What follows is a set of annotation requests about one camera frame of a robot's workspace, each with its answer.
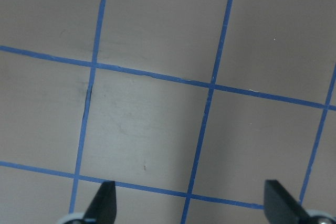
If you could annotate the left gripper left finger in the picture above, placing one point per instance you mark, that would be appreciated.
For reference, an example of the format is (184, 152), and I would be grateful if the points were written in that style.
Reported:
(103, 207)

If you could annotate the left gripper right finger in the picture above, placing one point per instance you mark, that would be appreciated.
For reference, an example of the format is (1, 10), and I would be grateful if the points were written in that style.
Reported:
(280, 207)

